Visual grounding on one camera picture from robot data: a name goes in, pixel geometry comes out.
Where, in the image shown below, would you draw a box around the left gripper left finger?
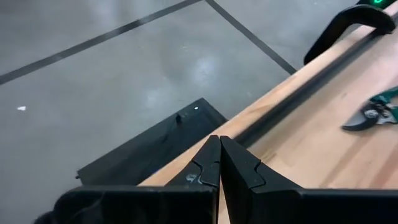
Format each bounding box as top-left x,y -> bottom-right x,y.
34,135 -> 222,224

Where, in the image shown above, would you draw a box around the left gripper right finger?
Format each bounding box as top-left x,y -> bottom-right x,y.
220,136 -> 398,224

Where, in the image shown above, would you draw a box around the dark green pruning shears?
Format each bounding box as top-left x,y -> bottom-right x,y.
341,86 -> 398,131

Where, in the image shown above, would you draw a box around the black flat corner plate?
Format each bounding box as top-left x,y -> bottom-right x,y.
75,97 -> 228,187

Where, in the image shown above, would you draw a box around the black aluminium table frame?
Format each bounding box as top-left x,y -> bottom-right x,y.
234,29 -> 383,149

